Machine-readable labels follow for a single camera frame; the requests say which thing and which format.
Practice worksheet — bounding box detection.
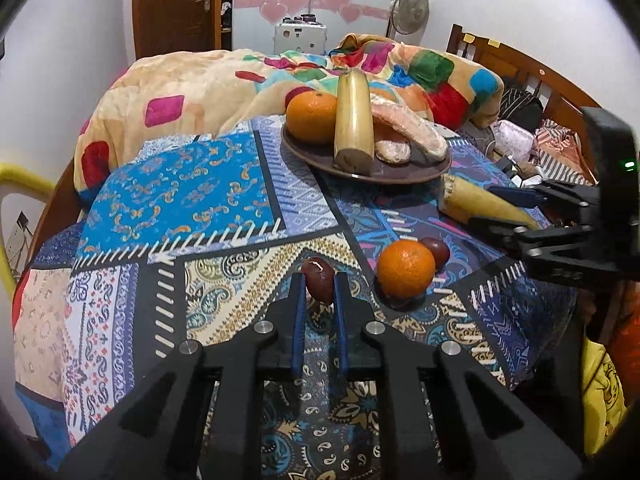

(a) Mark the plain orange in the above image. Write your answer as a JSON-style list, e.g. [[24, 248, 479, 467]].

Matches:
[[376, 240, 436, 301]]

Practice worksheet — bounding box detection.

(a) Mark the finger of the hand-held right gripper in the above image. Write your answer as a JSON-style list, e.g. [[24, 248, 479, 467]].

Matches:
[[466, 215, 597, 260], [486, 179, 602, 214]]

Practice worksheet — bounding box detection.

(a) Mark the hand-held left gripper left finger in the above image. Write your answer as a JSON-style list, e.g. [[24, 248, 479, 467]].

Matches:
[[60, 272, 309, 480]]

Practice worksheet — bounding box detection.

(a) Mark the yellow sugarcane piece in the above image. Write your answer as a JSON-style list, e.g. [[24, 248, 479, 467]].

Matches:
[[440, 172, 543, 231]]

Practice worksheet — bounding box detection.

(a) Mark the standing fan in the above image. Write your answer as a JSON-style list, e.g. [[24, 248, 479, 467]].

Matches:
[[389, 0, 431, 43]]

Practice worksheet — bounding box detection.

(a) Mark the brown wooden door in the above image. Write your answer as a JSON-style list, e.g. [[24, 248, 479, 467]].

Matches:
[[132, 0, 223, 61]]

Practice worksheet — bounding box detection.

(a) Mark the banana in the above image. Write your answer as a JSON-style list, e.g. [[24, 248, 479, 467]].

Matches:
[[333, 69, 376, 177]]

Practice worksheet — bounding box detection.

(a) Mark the black backpack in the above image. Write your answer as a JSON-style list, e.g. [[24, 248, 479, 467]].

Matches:
[[500, 77, 545, 121]]

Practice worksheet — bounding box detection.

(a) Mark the dark red passion fruit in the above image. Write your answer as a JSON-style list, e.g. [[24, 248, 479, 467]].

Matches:
[[419, 237, 450, 270], [301, 257, 336, 306]]

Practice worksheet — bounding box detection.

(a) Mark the yellow tube frame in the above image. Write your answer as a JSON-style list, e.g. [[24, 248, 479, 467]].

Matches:
[[0, 164, 55, 301]]

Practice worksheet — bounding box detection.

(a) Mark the small white appliance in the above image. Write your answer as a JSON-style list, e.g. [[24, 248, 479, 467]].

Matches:
[[273, 22, 328, 56]]

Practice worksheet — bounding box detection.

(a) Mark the colourful patchwork quilt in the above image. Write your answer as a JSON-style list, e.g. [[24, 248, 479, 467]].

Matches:
[[74, 34, 505, 206]]

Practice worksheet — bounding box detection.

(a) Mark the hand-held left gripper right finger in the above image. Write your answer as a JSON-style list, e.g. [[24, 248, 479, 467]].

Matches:
[[332, 272, 587, 480]]

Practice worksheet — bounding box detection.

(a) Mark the brown round plate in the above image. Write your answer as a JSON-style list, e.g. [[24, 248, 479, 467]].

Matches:
[[280, 122, 453, 184]]

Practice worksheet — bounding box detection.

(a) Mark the wooden bed headboard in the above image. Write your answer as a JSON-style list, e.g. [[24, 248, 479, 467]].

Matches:
[[446, 23, 606, 181]]

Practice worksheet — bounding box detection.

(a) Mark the blue patterned tablecloth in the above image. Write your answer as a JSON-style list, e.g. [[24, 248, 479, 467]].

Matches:
[[12, 112, 581, 480]]

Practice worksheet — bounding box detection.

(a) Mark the wooden bed footboard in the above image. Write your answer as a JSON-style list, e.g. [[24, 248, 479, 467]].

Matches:
[[27, 157, 83, 261]]

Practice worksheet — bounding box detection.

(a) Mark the pink pouch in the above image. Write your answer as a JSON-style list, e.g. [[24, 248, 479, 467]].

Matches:
[[492, 121, 536, 158]]

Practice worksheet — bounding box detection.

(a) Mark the yellow printed cloth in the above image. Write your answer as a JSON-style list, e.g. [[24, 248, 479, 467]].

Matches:
[[582, 337, 628, 456]]

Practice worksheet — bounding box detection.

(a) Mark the orange with sticker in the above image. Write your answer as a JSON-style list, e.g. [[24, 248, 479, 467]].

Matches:
[[285, 89, 340, 143]]

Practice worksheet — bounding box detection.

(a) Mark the small peeled pomelo segment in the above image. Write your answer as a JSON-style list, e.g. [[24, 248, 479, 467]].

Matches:
[[374, 137, 412, 164]]

